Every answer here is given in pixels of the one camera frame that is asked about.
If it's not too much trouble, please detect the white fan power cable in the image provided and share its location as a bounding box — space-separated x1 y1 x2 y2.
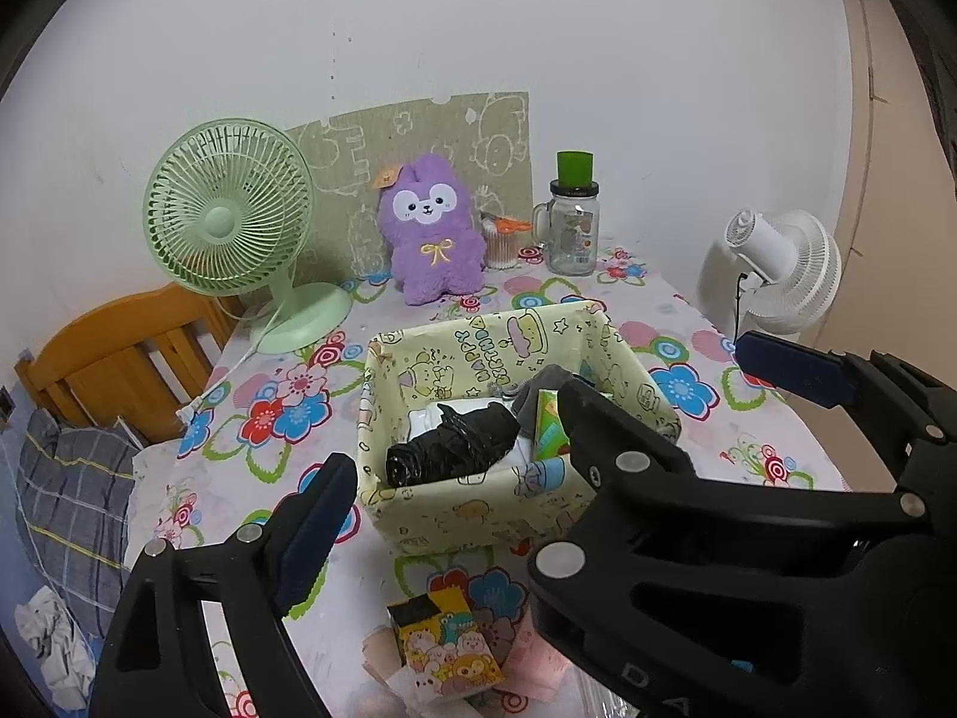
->
175 299 281 420

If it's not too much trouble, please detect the grey cloth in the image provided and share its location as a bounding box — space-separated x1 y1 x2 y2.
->
512 364 577 439

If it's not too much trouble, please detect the cotton swab jar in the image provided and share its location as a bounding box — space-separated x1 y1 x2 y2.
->
482 213 534 270

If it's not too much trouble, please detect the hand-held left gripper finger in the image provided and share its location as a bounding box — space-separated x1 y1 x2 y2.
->
88 452 358 718

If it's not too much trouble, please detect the black plastic bag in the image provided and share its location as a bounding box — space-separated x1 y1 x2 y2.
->
385 402 522 489

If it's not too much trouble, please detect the yellow printed storage box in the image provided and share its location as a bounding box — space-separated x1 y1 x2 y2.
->
355 299 683 556

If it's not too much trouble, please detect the white standing fan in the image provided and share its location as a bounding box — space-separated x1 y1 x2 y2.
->
699 209 842 349

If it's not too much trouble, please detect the green cartoon packet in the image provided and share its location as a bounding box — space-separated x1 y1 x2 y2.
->
532 389 573 460

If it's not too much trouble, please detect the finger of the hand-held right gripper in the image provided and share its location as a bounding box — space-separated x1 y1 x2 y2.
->
734 329 957 495
527 378 928 600

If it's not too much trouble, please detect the grey plaid pillow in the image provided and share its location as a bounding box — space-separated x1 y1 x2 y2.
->
15 410 143 637

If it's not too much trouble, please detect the glass mug jar green lid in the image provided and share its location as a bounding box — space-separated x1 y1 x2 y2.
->
532 151 601 275

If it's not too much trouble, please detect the beige wooden door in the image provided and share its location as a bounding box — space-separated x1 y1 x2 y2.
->
826 0 957 360

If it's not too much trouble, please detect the white quilt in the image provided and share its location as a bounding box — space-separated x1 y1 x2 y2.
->
123 437 188 540

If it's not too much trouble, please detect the printed cardboard board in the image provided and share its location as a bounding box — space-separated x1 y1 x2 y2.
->
284 92 532 289

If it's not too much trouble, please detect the purple plush toy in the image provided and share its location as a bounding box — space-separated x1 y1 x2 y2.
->
376 151 486 306

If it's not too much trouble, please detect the cartoon tissue packet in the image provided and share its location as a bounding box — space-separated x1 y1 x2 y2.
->
387 587 504 705

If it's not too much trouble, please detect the crumpled white cloth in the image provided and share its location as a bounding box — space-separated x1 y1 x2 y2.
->
15 585 95 711

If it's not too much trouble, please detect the green desk fan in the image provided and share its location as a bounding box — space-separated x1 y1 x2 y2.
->
144 117 352 354

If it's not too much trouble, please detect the pink packet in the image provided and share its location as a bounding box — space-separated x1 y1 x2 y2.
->
493 613 577 704

